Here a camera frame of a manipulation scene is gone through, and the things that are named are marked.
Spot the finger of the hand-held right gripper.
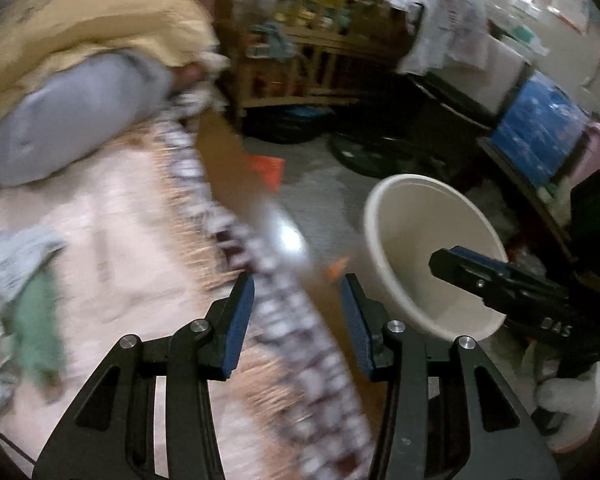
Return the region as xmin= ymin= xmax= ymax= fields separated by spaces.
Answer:
xmin=428 ymin=246 xmax=518 ymax=306

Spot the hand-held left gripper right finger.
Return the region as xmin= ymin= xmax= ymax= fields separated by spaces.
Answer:
xmin=340 ymin=274 xmax=561 ymax=480

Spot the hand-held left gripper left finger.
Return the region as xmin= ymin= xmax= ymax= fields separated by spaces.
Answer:
xmin=32 ymin=274 xmax=256 ymax=480

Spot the white plastic bucket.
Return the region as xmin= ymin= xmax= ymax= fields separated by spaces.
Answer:
xmin=362 ymin=174 xmax=510 ymax=342

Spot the patterned fringed blanket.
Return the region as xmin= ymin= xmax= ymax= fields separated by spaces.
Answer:
xmin=150 ymin=55 xmax=376 ymax=480

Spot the small white lined bin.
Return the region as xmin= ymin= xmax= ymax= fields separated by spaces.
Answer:
xmin=522 ymin=345 xmax=600 ymax=453

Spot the black round fan base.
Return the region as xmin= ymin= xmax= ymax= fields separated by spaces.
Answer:
xmin=329 ymin=132 xmax=451 ymax=181

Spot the blue storage box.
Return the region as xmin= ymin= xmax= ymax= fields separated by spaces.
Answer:
xmin=490 ymin=72 xmax=588 ymax=186

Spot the red paper sheet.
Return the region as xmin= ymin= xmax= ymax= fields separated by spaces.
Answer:
xmin=247 ymin=155 xmax=286 ymax=193

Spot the white box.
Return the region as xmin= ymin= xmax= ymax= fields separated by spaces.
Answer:
xmin=430 ymin=35 xmax=531 ymax=116

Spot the black bag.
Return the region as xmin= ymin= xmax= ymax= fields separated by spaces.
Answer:
xmin=242 ymin=105 xmax=331 ymax=146

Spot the white crumpled cloth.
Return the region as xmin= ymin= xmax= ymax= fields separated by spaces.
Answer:
xmin=387 ymin=0 xmax=491 ymax=76

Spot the wooden crib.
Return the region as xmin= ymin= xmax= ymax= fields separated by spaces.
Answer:
xmin=215 ymin=0 xmax=411 ymax=116

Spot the grey pillow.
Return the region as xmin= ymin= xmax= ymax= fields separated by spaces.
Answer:
xmin=0 ymin=50 xmax=173 ymax=191

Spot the yellow blanket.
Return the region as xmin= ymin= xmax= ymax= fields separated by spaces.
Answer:
xmin=0 ymin=0 xmax=221 ymax=126

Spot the brown wooden bed frame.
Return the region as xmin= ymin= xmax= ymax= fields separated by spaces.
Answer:
xmin=197 ymin=110 xmax=386 ymax=461

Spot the wall poster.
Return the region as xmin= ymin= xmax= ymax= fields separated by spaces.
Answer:
xmin=547 ymin=0 xmax=593 ymax=33

